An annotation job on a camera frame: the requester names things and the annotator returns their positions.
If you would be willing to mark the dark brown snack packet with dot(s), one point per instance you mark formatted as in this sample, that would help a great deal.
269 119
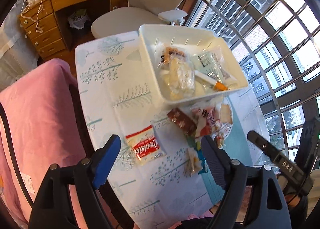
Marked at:
181 119

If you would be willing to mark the cartoon print snack bag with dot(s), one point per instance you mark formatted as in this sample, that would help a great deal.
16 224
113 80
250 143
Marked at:
206 121

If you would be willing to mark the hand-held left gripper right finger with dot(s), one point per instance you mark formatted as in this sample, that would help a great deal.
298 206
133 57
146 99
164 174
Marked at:
215 164

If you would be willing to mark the dark cloth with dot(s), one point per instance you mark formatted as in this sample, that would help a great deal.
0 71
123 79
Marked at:
200 224

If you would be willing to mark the orange white tube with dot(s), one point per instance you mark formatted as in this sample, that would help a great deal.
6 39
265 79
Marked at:
218 85

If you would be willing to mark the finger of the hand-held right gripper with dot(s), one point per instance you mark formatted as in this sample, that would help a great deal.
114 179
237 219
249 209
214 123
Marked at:
272 155

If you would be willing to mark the white lace cloth cover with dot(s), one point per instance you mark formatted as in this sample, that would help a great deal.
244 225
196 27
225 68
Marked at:
10 44

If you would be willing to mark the metal window grille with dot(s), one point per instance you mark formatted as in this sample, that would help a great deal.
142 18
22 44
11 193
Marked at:
287 100

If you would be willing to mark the yellow pastry tray packet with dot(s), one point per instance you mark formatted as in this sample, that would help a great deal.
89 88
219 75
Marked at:
175 55

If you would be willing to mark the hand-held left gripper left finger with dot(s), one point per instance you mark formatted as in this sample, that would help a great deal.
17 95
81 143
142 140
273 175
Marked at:
107 161

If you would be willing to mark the clear red striped packet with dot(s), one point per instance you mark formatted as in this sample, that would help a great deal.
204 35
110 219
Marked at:
220 140

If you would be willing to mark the large clear white packet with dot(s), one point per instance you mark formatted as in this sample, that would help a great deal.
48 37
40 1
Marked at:
210 60

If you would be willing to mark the pink blanket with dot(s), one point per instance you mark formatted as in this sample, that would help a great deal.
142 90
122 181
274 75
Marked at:
37 109

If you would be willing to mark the waste bin with white liner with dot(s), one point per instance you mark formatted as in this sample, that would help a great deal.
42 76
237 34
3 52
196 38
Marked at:
78 19

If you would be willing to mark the white plastic bin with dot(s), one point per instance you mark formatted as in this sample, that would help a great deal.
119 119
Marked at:
150 69

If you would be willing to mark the clear packet of pale pastries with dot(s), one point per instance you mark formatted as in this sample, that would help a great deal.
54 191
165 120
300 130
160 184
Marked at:
180 76

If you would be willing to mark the tree print tablecloth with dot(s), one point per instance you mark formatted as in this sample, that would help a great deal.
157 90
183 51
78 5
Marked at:
112 81

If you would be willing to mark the red and white cookie packet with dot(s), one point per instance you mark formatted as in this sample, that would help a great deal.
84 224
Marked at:
146 147

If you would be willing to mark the person's pink quilted clothing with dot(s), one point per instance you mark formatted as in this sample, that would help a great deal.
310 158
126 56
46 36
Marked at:
192 217

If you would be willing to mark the beige brown snack packet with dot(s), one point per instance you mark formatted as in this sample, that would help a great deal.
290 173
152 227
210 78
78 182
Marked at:
226 113

